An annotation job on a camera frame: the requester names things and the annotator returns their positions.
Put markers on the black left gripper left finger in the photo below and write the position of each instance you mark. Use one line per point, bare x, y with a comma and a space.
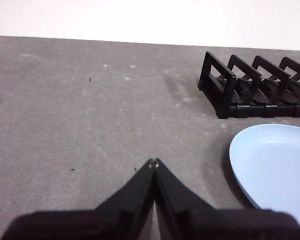
95, 225

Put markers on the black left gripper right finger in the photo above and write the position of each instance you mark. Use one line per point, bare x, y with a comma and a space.
215, 225

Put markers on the blue round plate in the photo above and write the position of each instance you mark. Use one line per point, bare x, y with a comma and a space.
277, 162

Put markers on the black plastic plate rack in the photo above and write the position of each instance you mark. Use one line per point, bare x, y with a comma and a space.
226, 100

